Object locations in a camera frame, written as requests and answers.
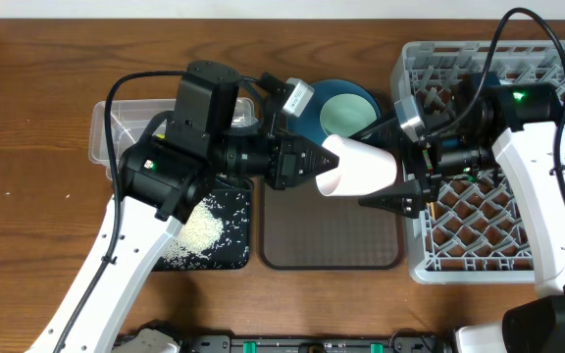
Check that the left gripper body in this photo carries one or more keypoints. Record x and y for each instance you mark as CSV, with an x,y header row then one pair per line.
x,y
277,160

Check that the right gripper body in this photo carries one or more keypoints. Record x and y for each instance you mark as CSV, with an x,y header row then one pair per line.
x,y
423,154

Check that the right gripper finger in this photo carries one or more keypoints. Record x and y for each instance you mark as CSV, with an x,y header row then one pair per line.
x,y
384,129
404,199

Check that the pink cup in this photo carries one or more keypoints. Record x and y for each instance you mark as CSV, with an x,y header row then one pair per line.
x,y
362,169

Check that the white rice pile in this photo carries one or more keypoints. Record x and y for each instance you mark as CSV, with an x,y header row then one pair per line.
x,y
201,232

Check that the wooden chopstick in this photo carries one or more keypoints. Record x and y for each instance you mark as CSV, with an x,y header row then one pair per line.
x,y
433,210

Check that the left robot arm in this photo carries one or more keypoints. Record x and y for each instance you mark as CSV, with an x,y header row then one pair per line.
x,y
222,124

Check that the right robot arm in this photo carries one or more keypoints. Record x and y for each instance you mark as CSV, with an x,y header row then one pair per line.
x,y
519,129

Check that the grey dishwasher rack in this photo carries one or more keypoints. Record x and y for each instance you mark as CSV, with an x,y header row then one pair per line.
x,y
477,236

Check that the dark blue plate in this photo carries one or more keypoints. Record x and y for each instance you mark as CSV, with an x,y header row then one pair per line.
x,y
308,124

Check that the mint green bowl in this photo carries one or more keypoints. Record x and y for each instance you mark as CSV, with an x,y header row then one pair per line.
x,y
345,114

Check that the brown serving tray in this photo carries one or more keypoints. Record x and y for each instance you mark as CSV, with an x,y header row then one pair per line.
x,y
303,230

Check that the black plastic tray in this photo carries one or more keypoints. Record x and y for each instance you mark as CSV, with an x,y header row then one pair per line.
x,y
230,203

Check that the clear plastic bin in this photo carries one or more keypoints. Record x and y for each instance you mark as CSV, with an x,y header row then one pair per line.
x,y
129,118

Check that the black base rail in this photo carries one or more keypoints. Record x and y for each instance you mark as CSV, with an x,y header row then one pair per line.
x,y
150,340

